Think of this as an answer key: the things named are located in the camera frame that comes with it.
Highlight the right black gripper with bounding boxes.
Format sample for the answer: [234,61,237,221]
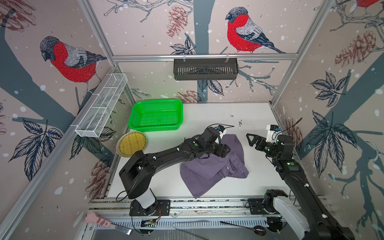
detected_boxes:
[247,132,282,161]

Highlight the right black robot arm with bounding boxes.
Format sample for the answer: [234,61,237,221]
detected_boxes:
[247,134,355,240]

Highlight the aluminium mounting rail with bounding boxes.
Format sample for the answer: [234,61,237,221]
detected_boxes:
[89,196,264,219]

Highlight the purple trousers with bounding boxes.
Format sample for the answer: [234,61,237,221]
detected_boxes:
[180,134,249,199]

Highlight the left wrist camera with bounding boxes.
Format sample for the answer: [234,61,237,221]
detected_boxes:
[216,125,227,140]

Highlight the round woven bamboo tray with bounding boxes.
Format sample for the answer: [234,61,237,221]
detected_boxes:
[116,131,148,158]

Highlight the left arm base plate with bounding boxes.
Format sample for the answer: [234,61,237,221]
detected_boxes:
[129,200,171,217]

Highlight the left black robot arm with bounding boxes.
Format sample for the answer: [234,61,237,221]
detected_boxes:
[119,125,231,210]

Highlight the black hanging plastic basket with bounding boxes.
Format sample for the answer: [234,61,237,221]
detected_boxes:
[174,58,239,81]

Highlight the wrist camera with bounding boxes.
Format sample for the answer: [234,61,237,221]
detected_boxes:
[216,125,227,140]
[266,125,280,143]

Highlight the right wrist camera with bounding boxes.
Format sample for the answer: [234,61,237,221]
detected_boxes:
[266,125,280,143]

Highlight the black long spoon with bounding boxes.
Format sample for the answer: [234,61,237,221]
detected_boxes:
[220,221,267,236]

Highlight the green plastic basket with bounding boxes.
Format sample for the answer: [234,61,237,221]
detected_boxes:
[128,99,184,132]

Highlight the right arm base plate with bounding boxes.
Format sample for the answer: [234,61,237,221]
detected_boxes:
[246,198,269,215]

